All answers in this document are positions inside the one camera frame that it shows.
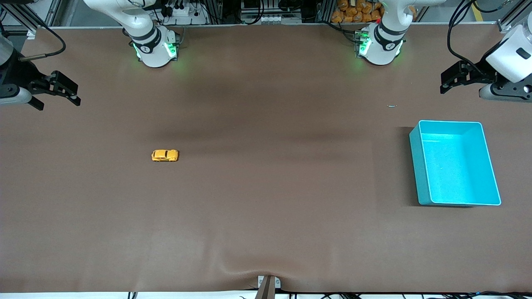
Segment yellow beetle toy car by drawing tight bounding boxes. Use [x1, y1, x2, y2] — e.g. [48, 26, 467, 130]
[151, 149, 179, 162]

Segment teal plastic bin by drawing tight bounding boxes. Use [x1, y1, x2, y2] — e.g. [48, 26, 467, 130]
[409, 120, 502, 207]

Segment orange snack packets heap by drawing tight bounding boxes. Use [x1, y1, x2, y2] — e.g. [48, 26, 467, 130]
[331, 0, 416, 24]

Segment white power strip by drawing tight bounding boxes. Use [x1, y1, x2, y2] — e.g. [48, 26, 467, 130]
[165, 3, 208, 25]

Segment brown table mat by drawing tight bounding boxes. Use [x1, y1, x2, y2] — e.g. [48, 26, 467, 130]
[0, 24, 532, 293]

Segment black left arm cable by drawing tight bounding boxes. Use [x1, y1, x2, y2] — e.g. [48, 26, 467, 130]
[447, 0, 505, 76]

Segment aluminium frame profile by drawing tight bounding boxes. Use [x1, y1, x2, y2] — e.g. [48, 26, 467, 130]
[497, 0, 532, 34]
[0, 0, 63, 29]

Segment metal table clamp bracket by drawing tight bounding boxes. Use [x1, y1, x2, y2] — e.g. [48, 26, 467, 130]
[257, 275, 281, 299]

